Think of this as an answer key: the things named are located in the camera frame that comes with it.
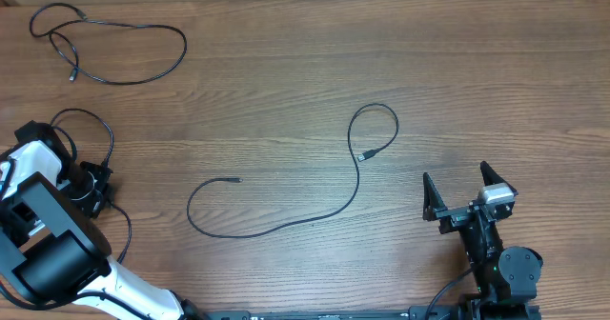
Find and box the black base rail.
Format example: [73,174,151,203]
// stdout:
[199,304,542,320]

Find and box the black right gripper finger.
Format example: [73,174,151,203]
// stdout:
[479,161,519,196]
[422,172,448,221]

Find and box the black USB cable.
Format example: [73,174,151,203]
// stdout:
[29,2,189,87]
[186,102,400,240]
[50,108,133,265]

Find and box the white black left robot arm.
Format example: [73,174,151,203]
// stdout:
[1,121,204,319]

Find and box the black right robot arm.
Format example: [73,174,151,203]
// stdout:
[422,161,543,319]

